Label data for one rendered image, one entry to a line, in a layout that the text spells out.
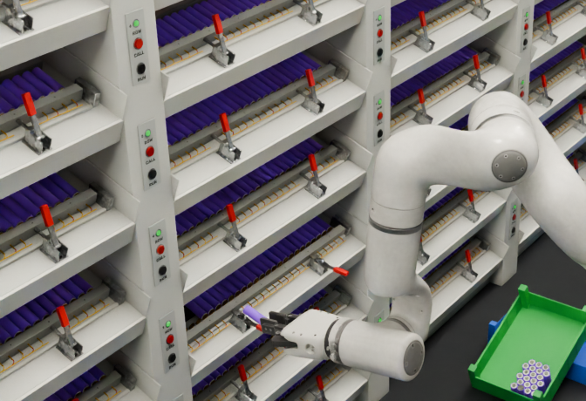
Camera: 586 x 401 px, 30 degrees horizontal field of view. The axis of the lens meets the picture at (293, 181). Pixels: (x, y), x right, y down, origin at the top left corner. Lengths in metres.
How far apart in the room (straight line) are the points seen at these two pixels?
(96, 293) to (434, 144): 0.67
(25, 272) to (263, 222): 0.62
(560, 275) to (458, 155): 1.74
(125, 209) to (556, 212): 0.72
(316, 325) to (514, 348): 1.05
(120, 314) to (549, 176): 0.79
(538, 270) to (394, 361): 1.57
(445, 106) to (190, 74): 0.97
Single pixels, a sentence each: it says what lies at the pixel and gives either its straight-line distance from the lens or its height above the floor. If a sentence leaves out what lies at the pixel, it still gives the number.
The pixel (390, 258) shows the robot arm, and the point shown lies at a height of 0.84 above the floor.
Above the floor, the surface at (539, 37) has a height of 0.70.
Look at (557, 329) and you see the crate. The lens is 2.98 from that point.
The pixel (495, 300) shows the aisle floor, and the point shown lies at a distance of 3.25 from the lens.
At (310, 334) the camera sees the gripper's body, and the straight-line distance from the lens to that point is 1.99.
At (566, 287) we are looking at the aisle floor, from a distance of 3.34.
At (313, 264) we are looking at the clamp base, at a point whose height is 0.51.
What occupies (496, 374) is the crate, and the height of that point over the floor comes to 0.03.
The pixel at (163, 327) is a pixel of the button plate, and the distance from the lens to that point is 2.04.
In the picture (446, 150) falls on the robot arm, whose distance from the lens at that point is 1.70.
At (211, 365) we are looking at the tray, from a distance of 2.21.
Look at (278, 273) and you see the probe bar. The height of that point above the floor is 0.53.
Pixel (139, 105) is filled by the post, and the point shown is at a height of 1.07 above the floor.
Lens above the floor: 1.78
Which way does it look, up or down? 27 degrees down
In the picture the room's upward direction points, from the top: 2 degrees counter-clockwise
